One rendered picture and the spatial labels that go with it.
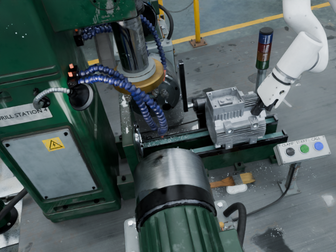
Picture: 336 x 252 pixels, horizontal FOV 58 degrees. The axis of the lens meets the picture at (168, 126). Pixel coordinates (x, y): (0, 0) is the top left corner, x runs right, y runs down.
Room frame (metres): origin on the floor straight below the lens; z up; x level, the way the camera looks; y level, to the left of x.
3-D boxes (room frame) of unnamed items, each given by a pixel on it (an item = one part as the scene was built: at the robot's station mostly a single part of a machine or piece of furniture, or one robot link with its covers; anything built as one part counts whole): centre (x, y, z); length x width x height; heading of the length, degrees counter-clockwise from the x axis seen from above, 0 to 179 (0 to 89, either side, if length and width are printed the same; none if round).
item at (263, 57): (1.19, -0.49, 1.10); 0.06 x 0.06 x 0.04
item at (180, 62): (1.01, -0.09, 1.12); 0.04 x 0.03 x 0.26; 92
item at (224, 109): (0.88, -0.23, 1.11); 0.12 x 0.11 x 0.07; 93
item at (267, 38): (1.19, -0.49, 1.19); 0.06 x 0.06 x 0.04
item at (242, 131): (0.88, -0.27, 1.02); 0.20 x 0.19 x 0.19; 93
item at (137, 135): (0.86, 0.12, 1.02); 0.15 x 0.02 x 0.15; 2
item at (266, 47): (1.19, -0.49, 1.14); 0.06 x 0.06 x 0.04
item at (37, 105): (0.62, 0.25, 1.46); 0.18 x 0.11 x 0.13; 92
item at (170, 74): (1.20, 0.05, 1.04); 0.41 x 0.25 x 0.25; 2
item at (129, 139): (0.86, 0.19, 0.97); 0.30 x 0.11 x 0.34; 2
